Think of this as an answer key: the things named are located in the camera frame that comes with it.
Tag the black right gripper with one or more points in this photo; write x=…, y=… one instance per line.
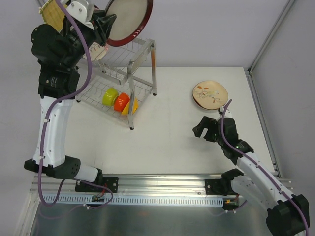
x=211, y=132

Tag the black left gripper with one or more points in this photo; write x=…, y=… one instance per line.
x=99, y=22

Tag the pink white round plate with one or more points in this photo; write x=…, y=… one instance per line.
x=98, y=52

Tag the dark red rimmed plate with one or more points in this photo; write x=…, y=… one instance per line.
x=131, y=18

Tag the beige bird round plate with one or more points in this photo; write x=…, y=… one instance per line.
x=210, y=95

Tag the woven bamboo tray plate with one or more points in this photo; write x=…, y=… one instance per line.
x=53, y=15

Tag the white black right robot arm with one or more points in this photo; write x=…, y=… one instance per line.
x=286, y=214

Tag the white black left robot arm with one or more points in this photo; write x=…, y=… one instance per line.
x=58, y=55

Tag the stainless steel dish rack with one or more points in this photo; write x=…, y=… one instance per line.
x=118, y=70

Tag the lime green bowl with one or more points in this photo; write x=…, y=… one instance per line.
x=110, y=97

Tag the orange bowl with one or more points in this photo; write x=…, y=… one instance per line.
x=121, y=102

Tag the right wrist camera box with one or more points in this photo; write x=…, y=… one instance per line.
x=224, y=113

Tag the aluminium right frame post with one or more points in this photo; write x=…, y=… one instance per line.
x=279, y=21

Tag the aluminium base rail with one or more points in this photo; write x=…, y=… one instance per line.
x=149, y=185

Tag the white slotted cable duct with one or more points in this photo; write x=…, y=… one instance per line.
x=141, y=200

